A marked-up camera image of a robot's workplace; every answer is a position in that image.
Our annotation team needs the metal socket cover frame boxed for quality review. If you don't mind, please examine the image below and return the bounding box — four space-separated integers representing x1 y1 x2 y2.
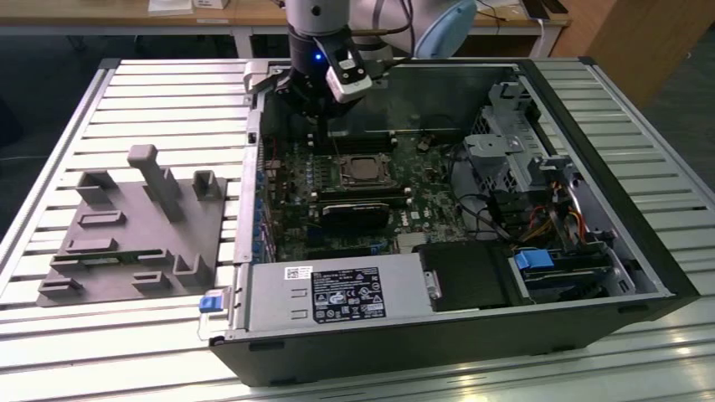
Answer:
339 153 393 186

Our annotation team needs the CPU socket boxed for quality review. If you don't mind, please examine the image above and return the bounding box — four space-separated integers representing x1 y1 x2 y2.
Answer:
333 151 397 189

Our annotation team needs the black graphics card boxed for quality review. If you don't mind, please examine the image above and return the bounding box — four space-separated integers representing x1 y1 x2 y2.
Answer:
320 203 392 232

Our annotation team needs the green motherboard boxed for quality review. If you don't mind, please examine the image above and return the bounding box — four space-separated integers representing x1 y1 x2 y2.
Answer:
253 125 504 263

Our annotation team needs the silver metal drive cage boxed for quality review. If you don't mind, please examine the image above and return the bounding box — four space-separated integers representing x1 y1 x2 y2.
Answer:
462 81 580 200

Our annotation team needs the wooden desk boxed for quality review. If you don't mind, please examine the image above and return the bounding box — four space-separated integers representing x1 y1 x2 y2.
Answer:
0 0 574 59

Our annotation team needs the small silver chipset heatsink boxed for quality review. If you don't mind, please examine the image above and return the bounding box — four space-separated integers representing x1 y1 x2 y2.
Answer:
396 232 429 253

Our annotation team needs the grey plastic parts rack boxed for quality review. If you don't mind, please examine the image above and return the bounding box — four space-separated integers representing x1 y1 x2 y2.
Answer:
33 144 231 309

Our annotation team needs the grey power supply unit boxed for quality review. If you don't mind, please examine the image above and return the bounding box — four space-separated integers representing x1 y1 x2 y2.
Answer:
244 254 443 334

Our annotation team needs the black plastic shroud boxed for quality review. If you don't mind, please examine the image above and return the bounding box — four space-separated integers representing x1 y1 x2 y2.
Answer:
416 241 530 313

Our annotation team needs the blue case latch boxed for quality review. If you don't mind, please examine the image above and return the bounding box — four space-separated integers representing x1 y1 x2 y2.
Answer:
199 288 233 314

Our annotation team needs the blue disk carrier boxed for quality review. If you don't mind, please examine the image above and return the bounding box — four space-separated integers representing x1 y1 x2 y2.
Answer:
511 247 558 273

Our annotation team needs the wooden cabinet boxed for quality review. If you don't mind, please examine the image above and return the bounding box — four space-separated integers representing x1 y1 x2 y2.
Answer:
550 0 715 108

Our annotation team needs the black open PC case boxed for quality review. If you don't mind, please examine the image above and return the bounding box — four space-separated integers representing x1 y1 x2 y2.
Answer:
207 57 703 389

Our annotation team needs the black hard disk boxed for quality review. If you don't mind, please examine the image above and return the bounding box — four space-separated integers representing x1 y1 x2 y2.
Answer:
522 267 619 306

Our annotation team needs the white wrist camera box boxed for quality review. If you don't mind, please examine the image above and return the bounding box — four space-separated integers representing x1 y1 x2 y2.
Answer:
325 36 375 105

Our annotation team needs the black cable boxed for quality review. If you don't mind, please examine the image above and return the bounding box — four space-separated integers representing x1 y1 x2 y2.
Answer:
455 190 512 244

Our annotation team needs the yellow wire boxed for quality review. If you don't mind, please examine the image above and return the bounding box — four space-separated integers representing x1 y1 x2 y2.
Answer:
519 208 554 243

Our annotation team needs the grey flat cable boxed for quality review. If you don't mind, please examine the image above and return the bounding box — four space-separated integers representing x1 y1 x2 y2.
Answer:
550 179 587 252

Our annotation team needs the orange wire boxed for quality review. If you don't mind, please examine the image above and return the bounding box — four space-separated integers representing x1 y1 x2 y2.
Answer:
567 210 588 245

